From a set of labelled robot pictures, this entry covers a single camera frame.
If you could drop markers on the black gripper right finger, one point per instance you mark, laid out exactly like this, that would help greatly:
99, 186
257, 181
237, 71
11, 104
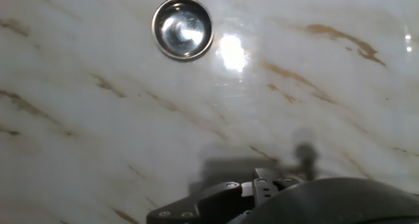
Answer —
266, 173

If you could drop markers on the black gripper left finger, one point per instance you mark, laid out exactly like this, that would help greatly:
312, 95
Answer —
216, 204

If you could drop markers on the small round steel plate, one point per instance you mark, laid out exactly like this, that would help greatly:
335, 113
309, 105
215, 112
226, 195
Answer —
181, 27

